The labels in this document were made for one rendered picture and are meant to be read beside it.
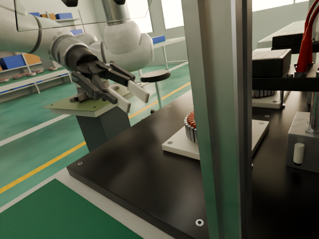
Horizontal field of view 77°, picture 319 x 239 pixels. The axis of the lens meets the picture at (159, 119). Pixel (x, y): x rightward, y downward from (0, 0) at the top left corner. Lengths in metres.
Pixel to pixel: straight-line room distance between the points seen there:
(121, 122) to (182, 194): 0.80
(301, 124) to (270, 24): 4.85
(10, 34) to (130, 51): 0.45
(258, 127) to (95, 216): 0.31
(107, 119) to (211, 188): 0.85
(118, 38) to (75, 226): 0.72
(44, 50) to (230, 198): 0.59
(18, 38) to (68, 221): 0.44
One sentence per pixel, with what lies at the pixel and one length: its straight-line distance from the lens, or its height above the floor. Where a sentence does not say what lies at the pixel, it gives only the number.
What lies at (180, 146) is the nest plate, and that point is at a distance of 0.37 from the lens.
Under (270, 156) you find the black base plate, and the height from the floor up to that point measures 0.77.
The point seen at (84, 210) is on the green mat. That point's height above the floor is 0.75.
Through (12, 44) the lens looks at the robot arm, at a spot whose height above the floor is 1.01.
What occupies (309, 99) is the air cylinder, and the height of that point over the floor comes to 0.78.
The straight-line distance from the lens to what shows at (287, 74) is 0.30.
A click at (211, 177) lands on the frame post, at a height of 0.87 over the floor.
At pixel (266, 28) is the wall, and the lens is 5.18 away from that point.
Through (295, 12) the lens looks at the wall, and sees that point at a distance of 5.08.
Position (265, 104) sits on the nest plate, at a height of 0.78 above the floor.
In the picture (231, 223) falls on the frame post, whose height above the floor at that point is 0.83.
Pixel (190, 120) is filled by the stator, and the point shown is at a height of 0.82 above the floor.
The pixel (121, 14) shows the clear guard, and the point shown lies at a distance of 0.41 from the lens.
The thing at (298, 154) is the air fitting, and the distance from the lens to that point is 0.32.
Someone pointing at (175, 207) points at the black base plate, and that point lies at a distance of 0.28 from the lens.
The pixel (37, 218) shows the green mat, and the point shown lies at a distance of 0.39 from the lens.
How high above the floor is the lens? 0.98
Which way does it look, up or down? 23 degrees down
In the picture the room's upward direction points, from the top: 11 degrees counter-clockwise
